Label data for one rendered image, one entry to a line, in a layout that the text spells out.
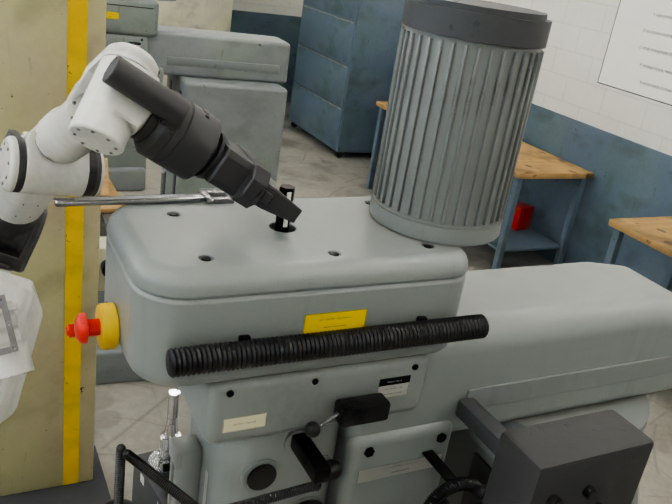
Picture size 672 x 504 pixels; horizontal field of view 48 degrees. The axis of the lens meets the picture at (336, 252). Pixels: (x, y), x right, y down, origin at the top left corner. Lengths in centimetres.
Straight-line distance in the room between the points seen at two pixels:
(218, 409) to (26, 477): 243
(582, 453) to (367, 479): 34
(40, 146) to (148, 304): 31
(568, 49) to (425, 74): 565
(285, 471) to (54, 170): 54
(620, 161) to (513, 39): 518
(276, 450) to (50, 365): 206
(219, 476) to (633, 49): 542
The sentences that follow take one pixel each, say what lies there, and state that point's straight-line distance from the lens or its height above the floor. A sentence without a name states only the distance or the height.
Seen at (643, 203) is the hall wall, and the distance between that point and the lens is 601.
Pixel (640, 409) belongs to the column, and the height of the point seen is 156.
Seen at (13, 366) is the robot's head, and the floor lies 161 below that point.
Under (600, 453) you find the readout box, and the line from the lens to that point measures 102.
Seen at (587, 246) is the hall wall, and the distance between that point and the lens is 639.
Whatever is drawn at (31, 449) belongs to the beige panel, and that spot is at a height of 24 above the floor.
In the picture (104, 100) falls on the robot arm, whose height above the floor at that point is 206.
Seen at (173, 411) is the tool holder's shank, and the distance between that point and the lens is 169.
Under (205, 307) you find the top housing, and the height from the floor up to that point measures 185.
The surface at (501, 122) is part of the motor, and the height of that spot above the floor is 207.
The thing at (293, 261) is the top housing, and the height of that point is 189.
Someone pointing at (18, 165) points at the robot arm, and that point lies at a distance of 111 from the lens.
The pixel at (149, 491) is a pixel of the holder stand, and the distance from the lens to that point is 176.
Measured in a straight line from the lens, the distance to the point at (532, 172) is 583.
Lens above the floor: 226
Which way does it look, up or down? 22 degrees down
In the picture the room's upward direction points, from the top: 9 degrees clockwise
